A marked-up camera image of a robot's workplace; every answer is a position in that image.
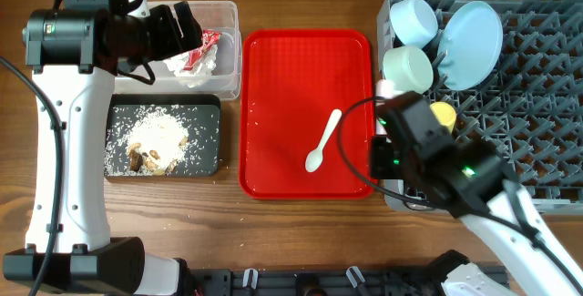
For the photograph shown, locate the white napkin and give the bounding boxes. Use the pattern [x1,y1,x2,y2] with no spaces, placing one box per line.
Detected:
[163,45,218,88]

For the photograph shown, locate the yellow plastic cup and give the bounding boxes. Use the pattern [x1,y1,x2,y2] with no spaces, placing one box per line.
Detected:
[430,101,457,134]

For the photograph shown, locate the light blue plate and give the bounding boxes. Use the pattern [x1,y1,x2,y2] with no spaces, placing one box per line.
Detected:
[437,1,504,91]

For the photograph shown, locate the red snack wrapper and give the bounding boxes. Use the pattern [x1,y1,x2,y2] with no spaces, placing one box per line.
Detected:
[183,29,222,71]

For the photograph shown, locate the clear plastic waste bin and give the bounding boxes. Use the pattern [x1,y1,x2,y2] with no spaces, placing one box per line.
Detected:
[115,1,242,100]

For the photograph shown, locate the grey dishwasher rack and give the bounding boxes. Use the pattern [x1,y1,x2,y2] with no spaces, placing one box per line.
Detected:
[377,0,582,215]

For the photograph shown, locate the blue bowl with rice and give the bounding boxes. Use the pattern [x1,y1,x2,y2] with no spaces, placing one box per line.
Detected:
[390,0,438,48]

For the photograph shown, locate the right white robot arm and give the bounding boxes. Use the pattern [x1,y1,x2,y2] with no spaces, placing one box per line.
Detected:
[371,92,582,295]

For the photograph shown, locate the white plastic spoon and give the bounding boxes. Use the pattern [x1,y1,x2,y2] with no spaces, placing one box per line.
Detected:
[304,108,343,173]

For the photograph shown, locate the mint green bowl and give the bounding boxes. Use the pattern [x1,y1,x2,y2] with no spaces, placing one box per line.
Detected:
[382,46,434,94]

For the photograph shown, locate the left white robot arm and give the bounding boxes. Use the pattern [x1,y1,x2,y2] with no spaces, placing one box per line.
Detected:
[3,0,202,295]

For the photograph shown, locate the black waste tray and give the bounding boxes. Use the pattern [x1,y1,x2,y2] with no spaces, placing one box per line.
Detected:
[103,94,222,179]

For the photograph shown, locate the red serving tray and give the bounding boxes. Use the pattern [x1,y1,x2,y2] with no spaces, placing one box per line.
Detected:
[239,29,375,200]

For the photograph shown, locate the rice and food scraps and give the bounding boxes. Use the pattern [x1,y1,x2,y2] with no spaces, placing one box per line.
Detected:
[104,105,220,178]

